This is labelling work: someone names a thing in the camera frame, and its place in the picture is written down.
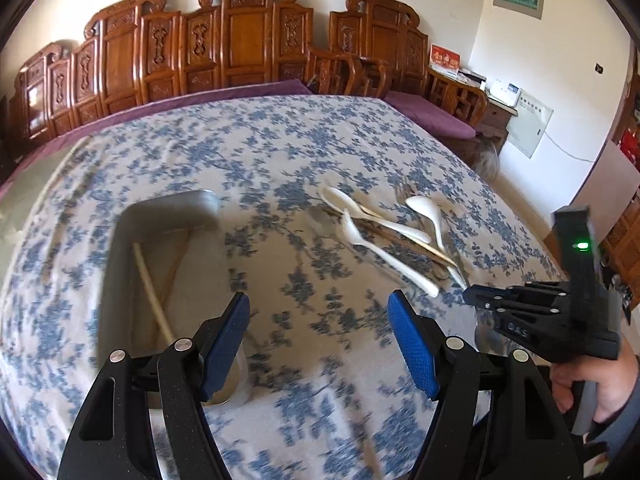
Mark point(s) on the red desk calendar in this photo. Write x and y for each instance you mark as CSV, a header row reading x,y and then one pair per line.
x,y
444,60

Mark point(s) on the metal tray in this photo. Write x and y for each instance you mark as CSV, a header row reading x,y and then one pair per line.
x,y
200,275

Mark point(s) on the carved wooden armchair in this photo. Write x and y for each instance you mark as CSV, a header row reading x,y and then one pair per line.
x,y
385,30

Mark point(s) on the wooden side table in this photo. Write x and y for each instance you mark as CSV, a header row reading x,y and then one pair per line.
x,y
492,117

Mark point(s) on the blue floral tablecloth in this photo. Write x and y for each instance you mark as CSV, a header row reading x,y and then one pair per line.
x,y
300,150

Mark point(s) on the beige leaning board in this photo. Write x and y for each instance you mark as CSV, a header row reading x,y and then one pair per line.
x,y
607,185

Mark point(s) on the wooden cabinet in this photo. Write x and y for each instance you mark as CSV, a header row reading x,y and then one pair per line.
x,y
625,250

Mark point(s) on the wooden chopstick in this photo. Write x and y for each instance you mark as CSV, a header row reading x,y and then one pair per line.
x,y
425,250
175,272
375,460
150,290
395,241

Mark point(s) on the stack of papers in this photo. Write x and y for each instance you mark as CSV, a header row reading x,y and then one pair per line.
x,y
472,76

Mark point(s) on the red decoration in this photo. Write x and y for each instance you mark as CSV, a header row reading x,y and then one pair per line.
x,y
631,147

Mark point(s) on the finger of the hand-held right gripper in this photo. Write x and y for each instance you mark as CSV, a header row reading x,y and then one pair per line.
x,y
545,290
487,300

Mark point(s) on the white electrical box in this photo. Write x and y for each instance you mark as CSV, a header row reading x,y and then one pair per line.
x,y
530,122

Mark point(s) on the person's right hand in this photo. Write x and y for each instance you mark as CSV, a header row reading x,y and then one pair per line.
x,y
615,390

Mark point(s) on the person's right forearm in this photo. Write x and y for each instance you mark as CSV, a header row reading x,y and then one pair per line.
x,y
620,447

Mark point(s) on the white ceramic spoon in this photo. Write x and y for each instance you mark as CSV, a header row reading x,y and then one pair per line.
x,y
425,207
380,255
340,200

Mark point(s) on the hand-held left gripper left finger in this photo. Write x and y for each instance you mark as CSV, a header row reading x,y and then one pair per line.
x,y
227,340

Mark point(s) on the purple armchair cushion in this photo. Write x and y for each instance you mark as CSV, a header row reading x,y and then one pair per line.
x,y
430,112

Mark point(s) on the carved wooden bench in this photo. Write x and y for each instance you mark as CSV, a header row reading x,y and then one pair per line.
x,y
240,35

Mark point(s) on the white telephone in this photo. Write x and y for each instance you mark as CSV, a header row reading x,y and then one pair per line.
x,y
502,92

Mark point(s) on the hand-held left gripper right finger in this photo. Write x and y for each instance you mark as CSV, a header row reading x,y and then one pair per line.
x,y
412,345

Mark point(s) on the grey fluffy thing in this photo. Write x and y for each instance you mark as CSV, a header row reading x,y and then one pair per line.
x,y
486,157

